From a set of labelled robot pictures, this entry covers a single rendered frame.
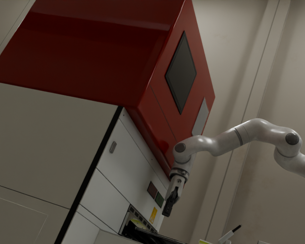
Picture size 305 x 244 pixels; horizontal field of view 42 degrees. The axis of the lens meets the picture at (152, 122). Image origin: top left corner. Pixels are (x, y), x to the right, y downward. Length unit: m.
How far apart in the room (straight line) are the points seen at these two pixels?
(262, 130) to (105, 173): 0.75
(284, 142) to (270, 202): 2.85
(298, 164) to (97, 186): 0.89
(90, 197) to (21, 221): 0.23
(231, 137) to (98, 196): 0.68
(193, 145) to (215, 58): 4.05
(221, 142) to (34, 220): 0.85
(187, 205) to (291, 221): 1.14
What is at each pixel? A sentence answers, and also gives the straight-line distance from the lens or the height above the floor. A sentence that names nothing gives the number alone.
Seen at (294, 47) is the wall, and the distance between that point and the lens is 5.61.
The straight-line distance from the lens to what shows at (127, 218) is 1.64.
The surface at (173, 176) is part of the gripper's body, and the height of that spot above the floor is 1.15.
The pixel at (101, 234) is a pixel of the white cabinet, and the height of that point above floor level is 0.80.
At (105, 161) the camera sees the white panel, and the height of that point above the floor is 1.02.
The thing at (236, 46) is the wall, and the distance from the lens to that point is 5.74.
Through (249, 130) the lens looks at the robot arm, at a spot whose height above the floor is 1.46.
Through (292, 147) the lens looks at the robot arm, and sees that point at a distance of 1.71.
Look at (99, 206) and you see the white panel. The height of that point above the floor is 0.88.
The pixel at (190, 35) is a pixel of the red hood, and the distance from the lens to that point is 1.79.
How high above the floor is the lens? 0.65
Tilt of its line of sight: 23 degrees up
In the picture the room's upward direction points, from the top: 23 degrees clockwise
